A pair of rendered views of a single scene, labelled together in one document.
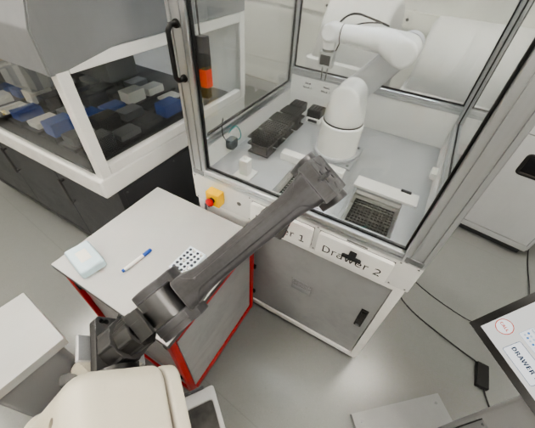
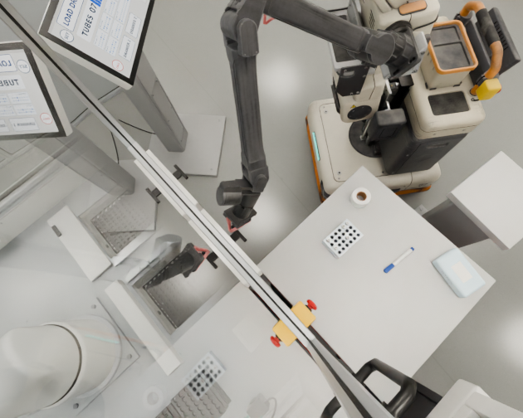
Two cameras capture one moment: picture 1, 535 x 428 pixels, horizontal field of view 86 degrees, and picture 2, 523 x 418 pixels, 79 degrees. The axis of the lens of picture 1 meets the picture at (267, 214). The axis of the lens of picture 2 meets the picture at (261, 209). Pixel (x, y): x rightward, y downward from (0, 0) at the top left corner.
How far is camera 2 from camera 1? 0.99 m
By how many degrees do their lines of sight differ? 60
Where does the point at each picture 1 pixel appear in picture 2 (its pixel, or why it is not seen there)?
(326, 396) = not seen: hidden behind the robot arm
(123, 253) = (416, 275)
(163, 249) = (369, 270)
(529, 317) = (100, 54)
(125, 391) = not seen: outside the picture
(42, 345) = (466, 190)
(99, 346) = (410, 39)
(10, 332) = (500, 207)
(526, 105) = not seen: outside the picture
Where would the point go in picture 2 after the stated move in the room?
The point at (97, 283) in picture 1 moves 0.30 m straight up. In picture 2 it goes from (436, 241) to (486, 221)
